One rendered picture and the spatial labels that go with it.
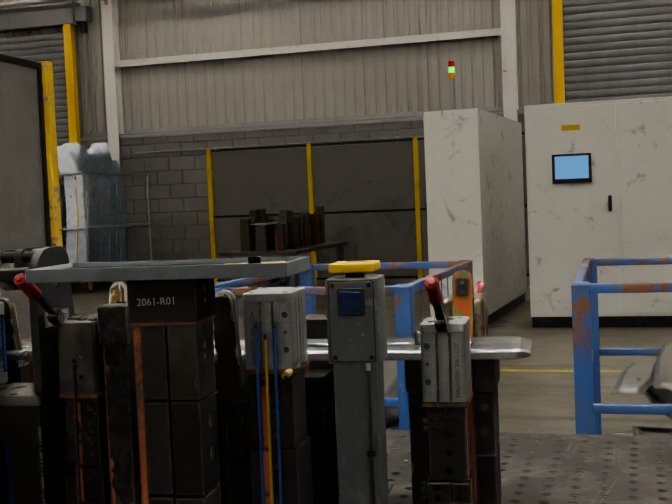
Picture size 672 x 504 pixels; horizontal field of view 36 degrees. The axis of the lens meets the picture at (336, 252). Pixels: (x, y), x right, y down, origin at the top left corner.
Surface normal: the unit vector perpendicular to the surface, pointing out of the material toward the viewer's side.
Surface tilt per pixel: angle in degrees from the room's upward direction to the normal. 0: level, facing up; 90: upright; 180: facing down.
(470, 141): 90
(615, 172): 90
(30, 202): 91
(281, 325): 90
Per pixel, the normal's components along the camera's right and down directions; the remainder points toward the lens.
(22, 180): 0.97, -0.02
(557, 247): -0.27, 0.06
